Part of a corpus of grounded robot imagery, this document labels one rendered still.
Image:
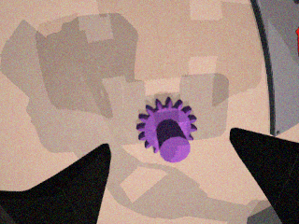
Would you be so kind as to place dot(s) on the purple gear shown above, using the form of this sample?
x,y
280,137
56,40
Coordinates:
x,y
168,128

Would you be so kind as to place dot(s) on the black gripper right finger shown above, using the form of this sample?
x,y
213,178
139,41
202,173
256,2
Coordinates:
x,y
274,163

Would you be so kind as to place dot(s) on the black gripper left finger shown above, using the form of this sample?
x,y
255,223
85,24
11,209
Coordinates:
x,y
72,196

